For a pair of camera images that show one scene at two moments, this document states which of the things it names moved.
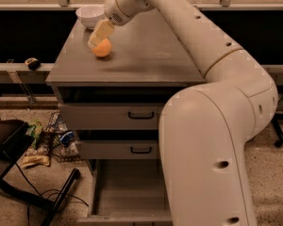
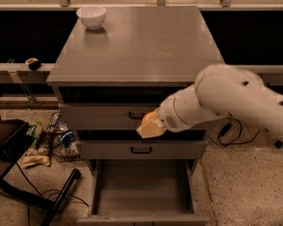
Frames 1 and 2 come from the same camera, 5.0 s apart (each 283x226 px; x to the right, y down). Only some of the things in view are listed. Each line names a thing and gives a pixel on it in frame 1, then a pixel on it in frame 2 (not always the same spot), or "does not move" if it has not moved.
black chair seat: [9, 139] does not move
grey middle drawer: [119, 150] does not move
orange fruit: [103, 49] -> [152, 115]
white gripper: [113, 9] -> [170, 114]
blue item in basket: [66, 137] does not move
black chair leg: [38, 199] does not move
